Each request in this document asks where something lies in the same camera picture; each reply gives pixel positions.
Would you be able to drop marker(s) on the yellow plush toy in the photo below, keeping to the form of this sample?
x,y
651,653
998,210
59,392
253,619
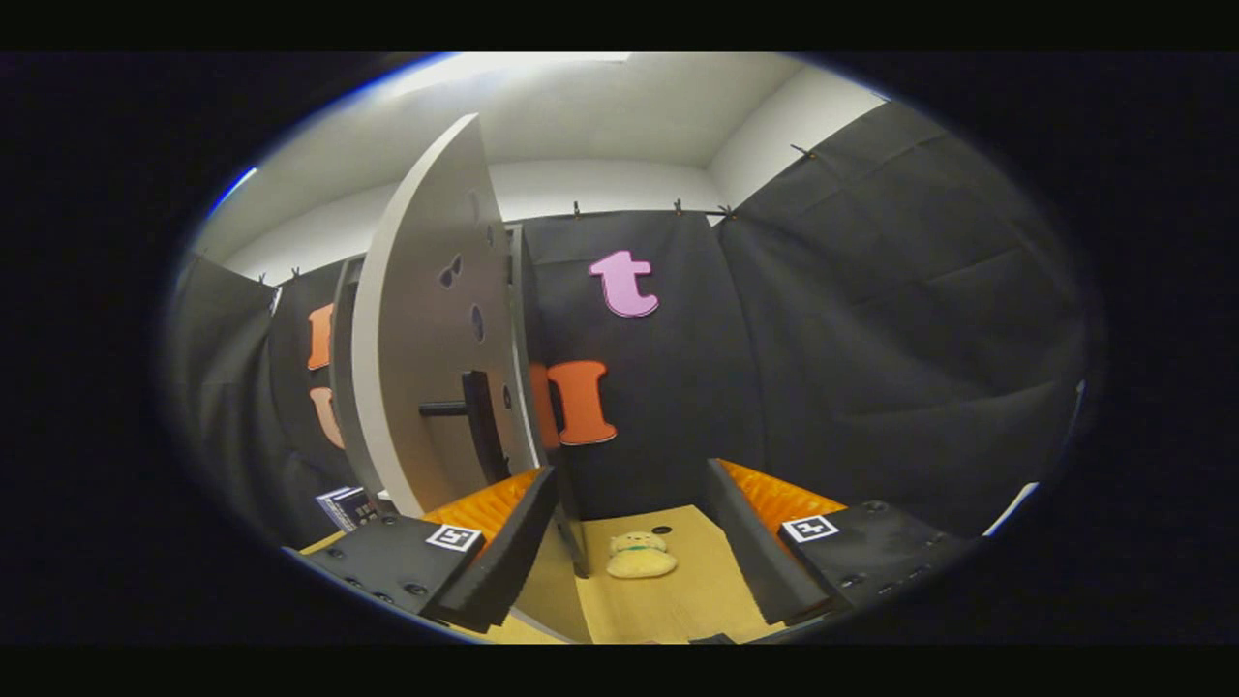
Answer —
x,y
639,560

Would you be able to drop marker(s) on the dark grey cabinet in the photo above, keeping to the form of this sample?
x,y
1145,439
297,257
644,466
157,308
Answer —
x,y
341,387

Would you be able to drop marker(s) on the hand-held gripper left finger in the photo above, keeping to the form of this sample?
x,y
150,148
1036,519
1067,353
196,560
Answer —
x,y
518,537

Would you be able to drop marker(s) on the black backdrop cloth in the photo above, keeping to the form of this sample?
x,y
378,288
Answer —
x,y
871,339

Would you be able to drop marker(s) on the white cabinet door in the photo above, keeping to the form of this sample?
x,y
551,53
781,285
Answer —
x,y
416,319

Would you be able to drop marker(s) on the ceiling light strip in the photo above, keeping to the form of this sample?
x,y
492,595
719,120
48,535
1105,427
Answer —
x,y
230,192

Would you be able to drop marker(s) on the dark blue book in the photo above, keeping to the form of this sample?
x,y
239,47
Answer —
x,y
347,507

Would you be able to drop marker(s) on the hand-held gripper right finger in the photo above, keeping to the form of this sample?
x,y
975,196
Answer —
x,y
745,542

